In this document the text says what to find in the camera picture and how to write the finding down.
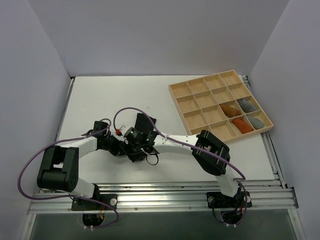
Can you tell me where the black pinstriped underwear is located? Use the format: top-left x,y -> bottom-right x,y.
134,113 -> 158,137

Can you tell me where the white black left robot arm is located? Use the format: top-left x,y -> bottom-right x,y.
37,119 -> 125,210

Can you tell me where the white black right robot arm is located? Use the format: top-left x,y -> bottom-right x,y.
124,127 -> 240,207

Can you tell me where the wooden compartment tray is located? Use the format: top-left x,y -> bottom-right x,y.
168,70 -> 274,143

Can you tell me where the brown rolled cloth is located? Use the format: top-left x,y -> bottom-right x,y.
220,103 -> 242,118

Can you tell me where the orange rolled cloth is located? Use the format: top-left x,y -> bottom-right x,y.
231,117 -> 254,134

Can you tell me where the grey striped rolled cloth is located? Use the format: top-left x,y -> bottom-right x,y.
237,98 -> 258,113

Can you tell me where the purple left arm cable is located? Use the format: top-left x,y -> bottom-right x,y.
17,117 -> 120,229

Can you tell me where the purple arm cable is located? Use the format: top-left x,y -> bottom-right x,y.
113,107 -> 252,223
17,117 -> 120,229

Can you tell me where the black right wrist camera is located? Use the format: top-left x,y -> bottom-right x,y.
115,125 -> 144,143

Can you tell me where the thin black camera cable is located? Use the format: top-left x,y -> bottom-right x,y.
146,152 -> 160,166

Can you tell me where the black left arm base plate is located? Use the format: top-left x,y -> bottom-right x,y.
71,193 -> 119,211

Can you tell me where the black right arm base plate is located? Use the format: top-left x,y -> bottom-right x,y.
206,191 -> 252,209

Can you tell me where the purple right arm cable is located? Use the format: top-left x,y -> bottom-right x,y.
113,107 -> 252,223

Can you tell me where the aluminium rail frame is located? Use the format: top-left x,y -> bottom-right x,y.
28,75 -> 305,240

